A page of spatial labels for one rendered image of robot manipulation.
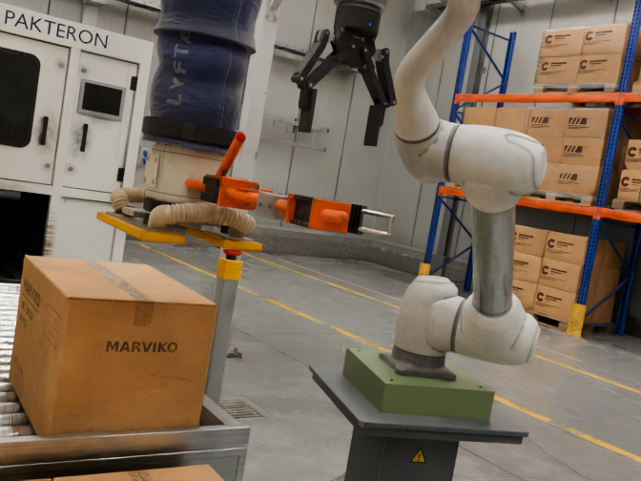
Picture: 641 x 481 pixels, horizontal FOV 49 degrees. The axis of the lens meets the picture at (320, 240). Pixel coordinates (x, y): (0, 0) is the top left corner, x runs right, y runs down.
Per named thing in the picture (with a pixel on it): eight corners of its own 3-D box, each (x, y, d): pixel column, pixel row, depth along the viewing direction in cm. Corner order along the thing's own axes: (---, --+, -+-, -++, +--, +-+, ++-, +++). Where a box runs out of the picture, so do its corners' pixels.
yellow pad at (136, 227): (95, 219, 174) (98, 198, 174) (134, 223, 180) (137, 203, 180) (140, 240, 146) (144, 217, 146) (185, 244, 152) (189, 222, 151)
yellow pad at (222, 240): (168, 226, 185) (171, 208, 185) (202, 230, 191) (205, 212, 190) (223, 248, 157) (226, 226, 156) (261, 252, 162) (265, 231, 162)
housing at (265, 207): (253, 215, 130) (257, 191, 130) (284, 219, 134) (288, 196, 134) (271, 219, 124) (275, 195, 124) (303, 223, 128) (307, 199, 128)
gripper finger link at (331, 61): (358, 48, 115) (354, 41, 114) (312, 90, 112) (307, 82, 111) (344, 50, 118) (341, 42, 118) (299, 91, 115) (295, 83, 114)
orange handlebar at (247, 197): (134, 177, 188) (135, 164, 187) (235, 192, 205) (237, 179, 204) (322, 227, 111) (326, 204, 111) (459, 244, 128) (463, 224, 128)
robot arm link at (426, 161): (403, 99, 159) (461, 106, 153) (415, 149, 174) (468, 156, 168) (383, 145, 154) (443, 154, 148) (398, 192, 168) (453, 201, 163)
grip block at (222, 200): (197, 200, 148) (202, 173, 147) (239, 206, 153) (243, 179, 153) (214, 205, 141) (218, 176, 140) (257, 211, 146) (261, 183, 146)
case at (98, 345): (8, 378, 224) (24, 254, 221) (131, 377, 246) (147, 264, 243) (45, 454, 174) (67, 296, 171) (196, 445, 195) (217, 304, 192)
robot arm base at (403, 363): (428, 357, 221) (431, 340, 221) (457, 380, 200) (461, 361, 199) (374, 351, 217) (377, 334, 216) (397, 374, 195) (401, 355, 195)
